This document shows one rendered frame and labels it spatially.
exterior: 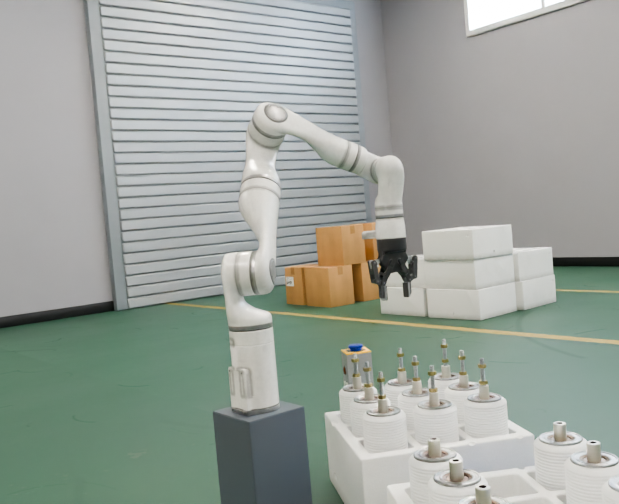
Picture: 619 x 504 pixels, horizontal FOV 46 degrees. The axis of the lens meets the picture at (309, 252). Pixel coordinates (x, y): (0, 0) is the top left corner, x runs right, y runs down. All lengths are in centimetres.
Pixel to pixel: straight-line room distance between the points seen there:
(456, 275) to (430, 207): 408
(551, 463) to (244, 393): 60
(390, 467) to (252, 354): 38
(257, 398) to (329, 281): 395
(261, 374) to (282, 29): 665
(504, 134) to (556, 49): 97
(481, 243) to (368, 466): 295
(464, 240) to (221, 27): 399
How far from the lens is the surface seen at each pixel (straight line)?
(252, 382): 150
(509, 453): 168
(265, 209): 155
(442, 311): 454
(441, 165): 835
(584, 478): 129
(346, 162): 178
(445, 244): 446
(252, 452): 148
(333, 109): 818
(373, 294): 572
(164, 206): 689
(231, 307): 148
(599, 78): 730
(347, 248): 553
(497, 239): 452
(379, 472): 159
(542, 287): 489
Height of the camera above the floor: 69
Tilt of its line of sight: 3 degrees down
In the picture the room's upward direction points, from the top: 5 degrees counter-clockwise
